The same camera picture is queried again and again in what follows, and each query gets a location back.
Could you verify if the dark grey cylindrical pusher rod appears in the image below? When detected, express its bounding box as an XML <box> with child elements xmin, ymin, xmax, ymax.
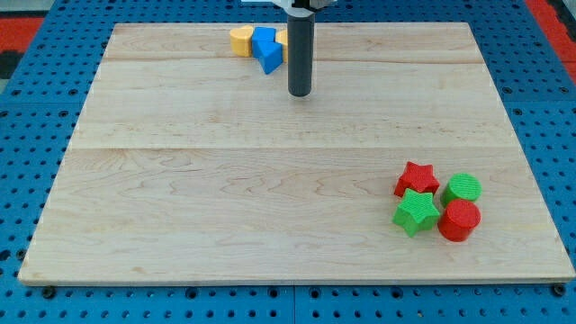
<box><xmin>287</xmin><ymin>14</ymin><xmax>315</xmax><ymax>97</ymax></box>

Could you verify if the white pusher mount block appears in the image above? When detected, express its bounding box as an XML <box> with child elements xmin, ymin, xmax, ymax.
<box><xmin>240</xmin><ymin>0</ymin><xmax>337</xmax><ymax>14</ymax></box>

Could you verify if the blue cube block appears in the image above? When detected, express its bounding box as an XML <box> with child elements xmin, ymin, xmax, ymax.
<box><xmin>251</xmin><ymin>26</ymin><xmax>276</xmax><ymax>59</ymax></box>

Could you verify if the blue triangle block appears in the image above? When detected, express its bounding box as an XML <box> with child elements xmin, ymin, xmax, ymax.
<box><xmin>256</xmin><ymin>42</ymin><xmax>284</xmax><ymax>75</ymax></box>

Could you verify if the yellow hexagon block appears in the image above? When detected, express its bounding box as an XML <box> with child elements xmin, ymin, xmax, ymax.
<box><xmin>274</xmin><ymin>29</ymin><xmax>288</xmax><ymax>63</ymax></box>

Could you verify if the yellow heart block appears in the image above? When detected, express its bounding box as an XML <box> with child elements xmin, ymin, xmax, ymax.
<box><xmin>229</xmin><ymin>25</ymin><xmax>255</xmax><ymax>58</ymax></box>

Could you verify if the light wooden board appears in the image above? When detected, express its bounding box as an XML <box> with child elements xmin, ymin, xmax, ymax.
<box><xmin>18</xmin><ymin>22</ymin><xmax>575</xmax><ymax>286</ymax></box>

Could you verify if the red star block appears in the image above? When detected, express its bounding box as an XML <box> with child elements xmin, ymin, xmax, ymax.
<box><xmin>393</xmin><ymin>161</ymin><xmax>440</xmax><ymax>197</ymax></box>

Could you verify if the green star block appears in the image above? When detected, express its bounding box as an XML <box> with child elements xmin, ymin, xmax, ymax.
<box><xmin>392</xmin><ymin>188</ymin><xmax>441</xmax><ymax>238</ymax></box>

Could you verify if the green cylinder block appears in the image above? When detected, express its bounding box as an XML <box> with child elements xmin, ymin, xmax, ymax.
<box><xmin>440</xmin><ymin>173</ymin><xmax>482</xmax><ymax>207</ymax></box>

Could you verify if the red cylinder block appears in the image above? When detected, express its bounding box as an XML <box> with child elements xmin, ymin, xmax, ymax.
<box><xmin>437</xmin><ymin>199</ymin><xmax>482</xmax><ymax>242</ymax></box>

